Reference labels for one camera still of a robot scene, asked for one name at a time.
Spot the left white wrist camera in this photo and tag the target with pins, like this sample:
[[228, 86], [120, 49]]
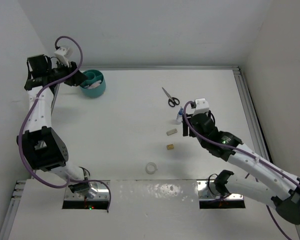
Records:
[[63, 54]]

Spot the metal base plate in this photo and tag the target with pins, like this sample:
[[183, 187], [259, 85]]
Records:
[[89, 191], [204, 194]]

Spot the black scissors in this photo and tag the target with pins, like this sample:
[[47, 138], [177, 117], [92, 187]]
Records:
[[172, 101]]

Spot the tan pencil sharpener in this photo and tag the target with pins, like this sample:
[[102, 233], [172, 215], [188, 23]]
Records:
[[170, 147]]

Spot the aluminium table frame rail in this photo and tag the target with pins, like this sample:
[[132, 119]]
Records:
[[162, 67]]

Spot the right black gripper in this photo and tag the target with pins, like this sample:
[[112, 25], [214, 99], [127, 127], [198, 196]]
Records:
[[185, 132]]

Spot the clear tape roll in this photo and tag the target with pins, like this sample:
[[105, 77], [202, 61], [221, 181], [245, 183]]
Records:
[[151, 168]]

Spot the glue bottle blue cap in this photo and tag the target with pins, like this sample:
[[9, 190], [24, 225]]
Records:
[[179, 117]]

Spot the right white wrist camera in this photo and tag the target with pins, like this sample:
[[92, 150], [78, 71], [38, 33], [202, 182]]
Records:
[[200, 106]]

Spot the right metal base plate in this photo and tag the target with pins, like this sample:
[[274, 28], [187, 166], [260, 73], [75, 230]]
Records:
[[204, 194]]

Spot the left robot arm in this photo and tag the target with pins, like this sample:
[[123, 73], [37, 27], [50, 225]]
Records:
[[40, 147]]

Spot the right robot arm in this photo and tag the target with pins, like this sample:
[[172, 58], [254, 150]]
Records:
[[274, 187]]

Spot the white eraser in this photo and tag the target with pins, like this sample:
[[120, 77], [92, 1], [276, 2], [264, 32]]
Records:
[[172, 131]]

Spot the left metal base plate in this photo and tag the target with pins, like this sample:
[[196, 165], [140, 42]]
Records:
[[89, 191]]

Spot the teal divided pen holder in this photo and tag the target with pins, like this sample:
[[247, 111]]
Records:
[[93, 76]]

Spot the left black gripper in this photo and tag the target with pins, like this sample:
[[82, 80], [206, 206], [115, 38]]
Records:
[[76, 79]]

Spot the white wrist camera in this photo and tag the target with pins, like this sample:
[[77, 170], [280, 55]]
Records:
[[63, 54], [200, 106]]

